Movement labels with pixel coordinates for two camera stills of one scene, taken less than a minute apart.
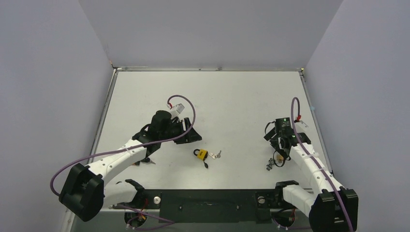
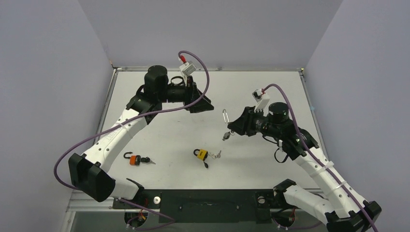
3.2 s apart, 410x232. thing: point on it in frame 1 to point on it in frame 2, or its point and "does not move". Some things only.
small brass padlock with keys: [278, 160] to [226, 135]
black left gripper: [192, 136] to [191, 93]
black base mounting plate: [185, 206] does not move
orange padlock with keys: [146, 160] does not move
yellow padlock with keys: [202, 154] does not move
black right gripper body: [279, 152] to [249, 121]
